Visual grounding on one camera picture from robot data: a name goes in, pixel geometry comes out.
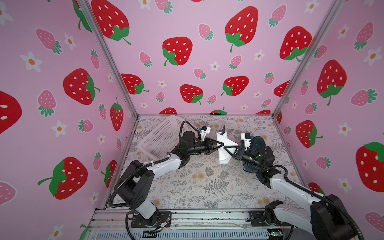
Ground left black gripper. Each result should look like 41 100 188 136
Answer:
186 139 223 157

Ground white paper napkin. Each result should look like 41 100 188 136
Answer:
216 132 238 165

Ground dark teal plastic bin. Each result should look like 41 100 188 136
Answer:
251 136 269 167

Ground white plastic mesh basket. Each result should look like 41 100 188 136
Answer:
138 115 184 160

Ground silver table knife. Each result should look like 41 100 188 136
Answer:
219 126 226 135

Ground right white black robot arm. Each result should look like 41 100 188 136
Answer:
223 137 364 240

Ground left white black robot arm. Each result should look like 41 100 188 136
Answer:
108 121 224 226

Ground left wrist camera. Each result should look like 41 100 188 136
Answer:
199 126 211 142

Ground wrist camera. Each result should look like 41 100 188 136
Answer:
241 133 252 150
199 126 211 142

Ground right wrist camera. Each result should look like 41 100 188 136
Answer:
241 133 252 150

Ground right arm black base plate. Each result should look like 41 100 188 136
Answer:
246 211 291 227

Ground aluminium frame rail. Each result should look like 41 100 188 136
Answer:
84 209 315 240

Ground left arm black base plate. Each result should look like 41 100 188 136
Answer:
130 211 172 228

